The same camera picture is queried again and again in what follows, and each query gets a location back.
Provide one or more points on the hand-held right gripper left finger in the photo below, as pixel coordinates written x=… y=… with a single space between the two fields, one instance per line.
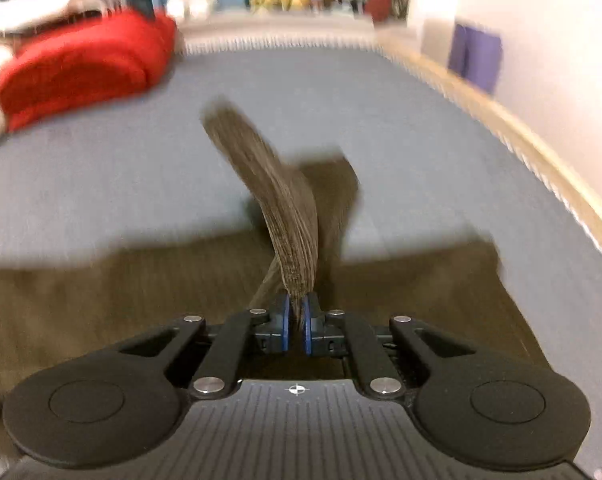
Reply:
x=282 y=327

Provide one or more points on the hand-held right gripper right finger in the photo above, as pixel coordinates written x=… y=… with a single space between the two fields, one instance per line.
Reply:
x=309 y=327

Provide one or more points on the purple paper sheet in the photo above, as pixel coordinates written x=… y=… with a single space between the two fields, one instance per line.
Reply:
x=476 y=57

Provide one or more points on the red folded quilt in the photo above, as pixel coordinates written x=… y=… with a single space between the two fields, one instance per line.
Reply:
x=81 y=65

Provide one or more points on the white navy trimmed blanket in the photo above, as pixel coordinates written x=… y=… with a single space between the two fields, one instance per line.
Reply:
x=46 y=7

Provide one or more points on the wooden bed frame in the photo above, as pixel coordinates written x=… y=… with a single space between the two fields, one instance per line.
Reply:
x=531 y=145

